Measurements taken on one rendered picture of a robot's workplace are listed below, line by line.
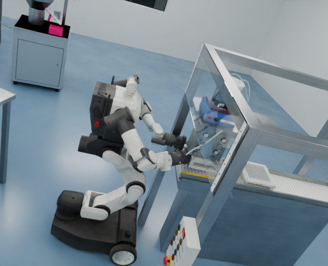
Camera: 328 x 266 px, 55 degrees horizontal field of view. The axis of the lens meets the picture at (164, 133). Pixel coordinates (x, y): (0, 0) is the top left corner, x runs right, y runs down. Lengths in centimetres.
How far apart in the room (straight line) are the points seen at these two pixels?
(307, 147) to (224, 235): 154
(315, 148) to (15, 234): 214
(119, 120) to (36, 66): 275
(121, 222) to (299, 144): 168
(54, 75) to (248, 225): 302
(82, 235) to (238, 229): 120
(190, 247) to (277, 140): 55
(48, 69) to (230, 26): 447
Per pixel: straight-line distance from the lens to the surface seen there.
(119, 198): 241
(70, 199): 247
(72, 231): 250
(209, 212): 140
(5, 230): 271
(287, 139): 125
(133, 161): 174
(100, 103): 191
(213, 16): 735
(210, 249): 282
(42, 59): 434
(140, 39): 711
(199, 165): 216
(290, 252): 308
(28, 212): 283
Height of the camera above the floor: 210
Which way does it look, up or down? 30 degrees down
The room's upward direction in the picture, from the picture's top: 20 degrees clockwise
